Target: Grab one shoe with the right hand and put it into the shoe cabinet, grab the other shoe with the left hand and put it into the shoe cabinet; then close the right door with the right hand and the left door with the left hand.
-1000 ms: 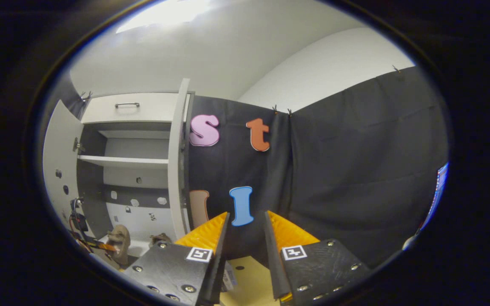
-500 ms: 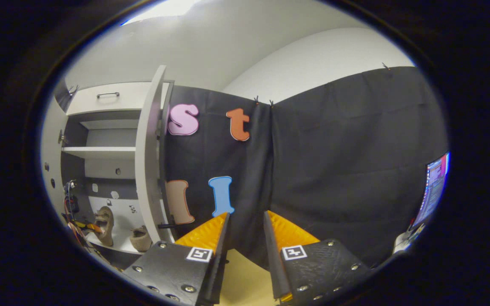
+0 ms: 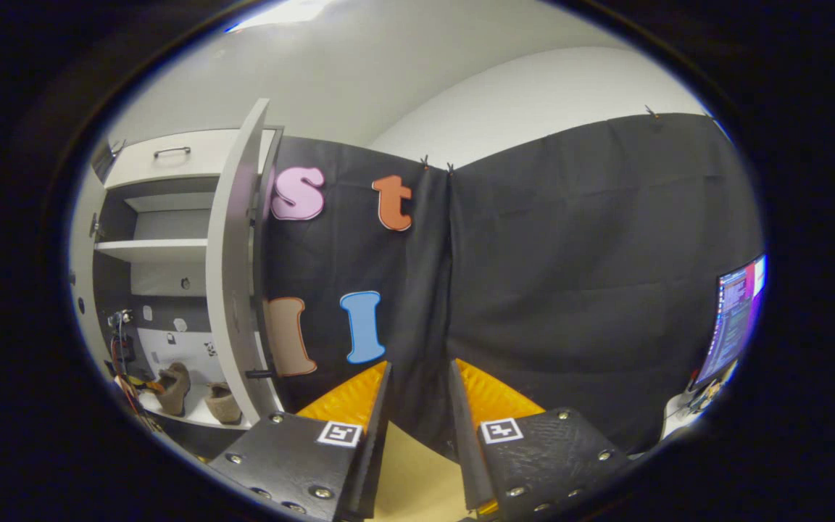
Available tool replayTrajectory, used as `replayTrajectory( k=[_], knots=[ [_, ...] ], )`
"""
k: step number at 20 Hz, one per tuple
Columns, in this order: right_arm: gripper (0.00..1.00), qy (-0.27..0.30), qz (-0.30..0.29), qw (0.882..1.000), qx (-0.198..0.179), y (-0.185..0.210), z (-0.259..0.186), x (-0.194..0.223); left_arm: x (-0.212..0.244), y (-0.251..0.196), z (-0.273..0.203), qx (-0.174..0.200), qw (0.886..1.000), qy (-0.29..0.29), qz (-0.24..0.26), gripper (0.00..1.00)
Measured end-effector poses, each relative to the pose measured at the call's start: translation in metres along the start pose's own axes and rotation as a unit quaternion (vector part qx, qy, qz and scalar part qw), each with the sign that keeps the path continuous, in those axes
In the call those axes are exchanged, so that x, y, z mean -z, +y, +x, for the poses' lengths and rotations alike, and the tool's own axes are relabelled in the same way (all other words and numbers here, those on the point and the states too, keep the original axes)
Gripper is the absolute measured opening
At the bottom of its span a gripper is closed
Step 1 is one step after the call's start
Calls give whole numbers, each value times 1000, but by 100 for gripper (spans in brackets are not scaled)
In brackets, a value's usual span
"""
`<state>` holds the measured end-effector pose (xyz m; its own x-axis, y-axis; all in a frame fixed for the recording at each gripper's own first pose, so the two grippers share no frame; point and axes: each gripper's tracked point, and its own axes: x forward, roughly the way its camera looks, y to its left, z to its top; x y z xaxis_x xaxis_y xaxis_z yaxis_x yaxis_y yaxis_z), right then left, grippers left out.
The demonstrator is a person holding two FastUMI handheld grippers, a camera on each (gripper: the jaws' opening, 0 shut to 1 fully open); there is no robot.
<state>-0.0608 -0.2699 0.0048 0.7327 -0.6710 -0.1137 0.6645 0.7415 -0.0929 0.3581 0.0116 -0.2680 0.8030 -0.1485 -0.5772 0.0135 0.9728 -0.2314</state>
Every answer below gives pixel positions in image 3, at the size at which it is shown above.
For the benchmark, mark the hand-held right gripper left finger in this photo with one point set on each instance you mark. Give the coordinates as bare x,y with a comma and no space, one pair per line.
374,449

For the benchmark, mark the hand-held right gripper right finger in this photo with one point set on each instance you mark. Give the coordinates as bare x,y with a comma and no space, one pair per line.
464,449

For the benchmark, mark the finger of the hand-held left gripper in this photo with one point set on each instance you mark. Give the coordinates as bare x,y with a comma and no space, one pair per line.
148,387

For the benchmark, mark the brown fuzzy shoe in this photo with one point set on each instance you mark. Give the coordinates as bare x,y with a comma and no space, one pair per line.
223,404
172,390

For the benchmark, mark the white shoe cabinet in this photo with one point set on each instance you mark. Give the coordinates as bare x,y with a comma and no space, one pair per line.
156,250

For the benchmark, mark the white cabinet drawer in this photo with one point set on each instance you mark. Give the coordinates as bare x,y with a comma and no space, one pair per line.
149,163

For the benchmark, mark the black backdrop cloth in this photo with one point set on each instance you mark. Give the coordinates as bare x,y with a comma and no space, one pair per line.
570,275

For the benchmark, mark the computer monitor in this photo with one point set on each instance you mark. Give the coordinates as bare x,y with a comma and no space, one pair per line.
733,319

